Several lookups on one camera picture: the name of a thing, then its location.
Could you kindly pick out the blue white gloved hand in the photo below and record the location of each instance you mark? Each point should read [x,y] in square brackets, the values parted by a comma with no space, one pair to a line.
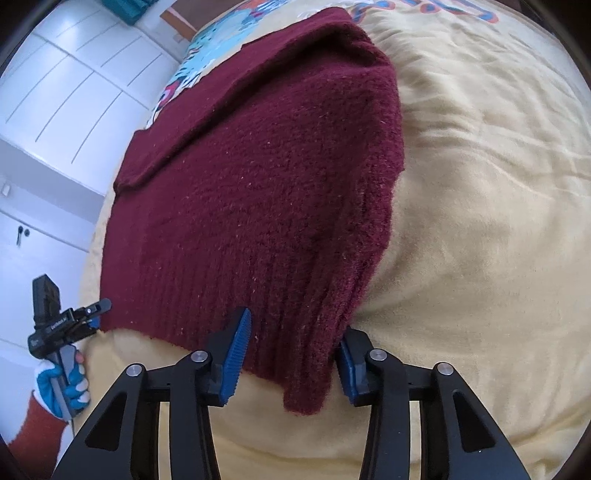
[62,395]

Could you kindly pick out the white wardrobe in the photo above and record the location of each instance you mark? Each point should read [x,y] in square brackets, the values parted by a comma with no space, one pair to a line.
[78,87]

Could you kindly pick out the maroon knit sweater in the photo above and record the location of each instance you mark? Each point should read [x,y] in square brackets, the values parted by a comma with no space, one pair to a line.
[268,185]

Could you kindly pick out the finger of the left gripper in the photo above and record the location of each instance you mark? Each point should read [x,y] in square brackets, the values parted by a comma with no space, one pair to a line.
[99,306]

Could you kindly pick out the wooden headboard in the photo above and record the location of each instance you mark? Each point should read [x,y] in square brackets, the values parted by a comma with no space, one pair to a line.
[187,17]

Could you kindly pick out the teal curtain left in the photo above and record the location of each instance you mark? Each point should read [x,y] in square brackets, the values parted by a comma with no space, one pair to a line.
[129,11]

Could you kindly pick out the orange sleeve forearm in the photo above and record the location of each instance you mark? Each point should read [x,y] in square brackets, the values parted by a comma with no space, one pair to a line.
[37,444]

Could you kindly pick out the black camera box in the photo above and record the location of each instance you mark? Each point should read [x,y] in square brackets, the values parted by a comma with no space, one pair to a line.
[46,300]

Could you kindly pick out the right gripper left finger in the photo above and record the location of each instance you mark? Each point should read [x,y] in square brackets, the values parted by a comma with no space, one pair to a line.
[120,438]

